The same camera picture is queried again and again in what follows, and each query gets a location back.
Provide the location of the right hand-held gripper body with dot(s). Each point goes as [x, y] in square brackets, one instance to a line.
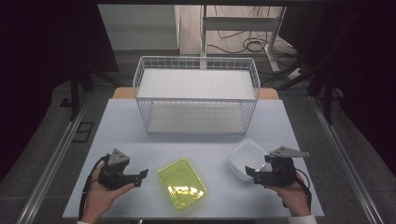
[280, 172]

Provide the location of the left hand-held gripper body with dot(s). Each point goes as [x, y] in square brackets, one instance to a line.
[115, 174]

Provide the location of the white plastic container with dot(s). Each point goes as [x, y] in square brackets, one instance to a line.
[246, 157]

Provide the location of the yellow-green plastic container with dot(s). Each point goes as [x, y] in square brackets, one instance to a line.
[182, 183]

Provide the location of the person's left hand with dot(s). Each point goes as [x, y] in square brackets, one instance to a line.
[98, 199]

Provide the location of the person's right hand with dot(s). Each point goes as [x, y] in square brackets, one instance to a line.
[295, 199]

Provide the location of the wooden table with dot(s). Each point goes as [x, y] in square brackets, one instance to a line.
[123, 93]

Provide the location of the black stand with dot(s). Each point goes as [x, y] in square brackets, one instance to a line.
[327, 102]
[74, 93]

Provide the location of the white power strip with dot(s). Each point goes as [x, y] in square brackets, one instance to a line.
[295, 73]

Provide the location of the dark curtain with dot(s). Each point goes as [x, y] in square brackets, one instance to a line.
[40, 62]
[358, 62]

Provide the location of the grey cabinet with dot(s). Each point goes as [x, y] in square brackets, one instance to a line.
[140, 28]

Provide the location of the black floor bracket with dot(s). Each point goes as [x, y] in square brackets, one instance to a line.
[84, 132]

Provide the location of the metal floor rail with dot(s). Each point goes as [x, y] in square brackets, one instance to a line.
[53, 161]
[345, 161]

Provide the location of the white metal desk frame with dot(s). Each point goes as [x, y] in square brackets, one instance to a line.
[239, 23]

